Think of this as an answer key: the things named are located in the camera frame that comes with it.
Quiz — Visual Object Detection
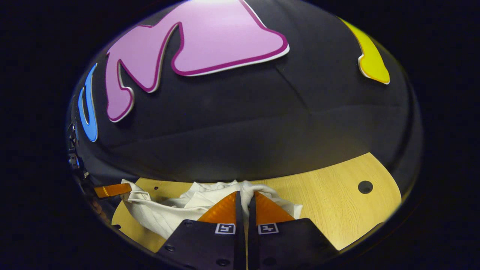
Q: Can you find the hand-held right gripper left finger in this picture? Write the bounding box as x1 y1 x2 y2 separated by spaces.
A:
155 190 247 270

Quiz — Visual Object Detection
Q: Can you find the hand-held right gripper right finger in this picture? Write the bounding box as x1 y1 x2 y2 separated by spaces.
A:
247 191 341 270

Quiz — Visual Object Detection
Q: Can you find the cream white hooded sweatshirt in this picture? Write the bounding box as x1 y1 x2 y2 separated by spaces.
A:
121 180 303 240

